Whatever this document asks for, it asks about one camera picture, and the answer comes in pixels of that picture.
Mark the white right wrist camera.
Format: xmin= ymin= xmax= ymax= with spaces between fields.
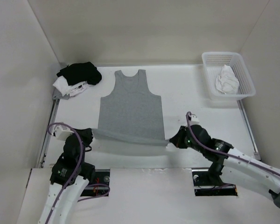
xmin=186 ymin=112 xmax=200 ymax=125

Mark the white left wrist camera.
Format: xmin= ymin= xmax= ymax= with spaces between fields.
xmin=52 ymin=125 xmax=73 ymax=141

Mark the white plastic mesh basket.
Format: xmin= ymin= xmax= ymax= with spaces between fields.
xmin=202 ymin=52 xmax=256 ymax=101

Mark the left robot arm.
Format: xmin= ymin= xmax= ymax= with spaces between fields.
xmin=38 ymin=123 xmax=95 ymax=224

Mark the black folded tank top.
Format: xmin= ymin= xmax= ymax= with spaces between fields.
xmin=57 ymin=62 xmax=102 ymax=85

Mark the white crumpled tank top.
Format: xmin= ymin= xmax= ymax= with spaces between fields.
xmin=215 ymin=65 xmax=239 ymax=94

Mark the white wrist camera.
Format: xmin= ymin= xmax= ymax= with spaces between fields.
xmin=186 ymin=112 xmax=200 ymax=125
xmin=52 ymin=125 xmax=73 ymax=141

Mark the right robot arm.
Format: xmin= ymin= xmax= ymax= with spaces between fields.
xmin=169 ymin=125 xmax=280 ymax=209

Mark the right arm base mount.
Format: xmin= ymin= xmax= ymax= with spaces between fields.
xmin=192 ymin=169 xmax=238 ymax=196

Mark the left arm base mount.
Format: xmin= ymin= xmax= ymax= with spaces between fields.
xmin=81 ymin=169 xmax=111 ymax=197

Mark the grey tank top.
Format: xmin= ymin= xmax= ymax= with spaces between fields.
xmin=92 ymin=70 xmax=169 ymax=147

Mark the white folded tank top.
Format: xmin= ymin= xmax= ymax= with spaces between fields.
xmin=53 ymin=76 xmax=90 ymax=97

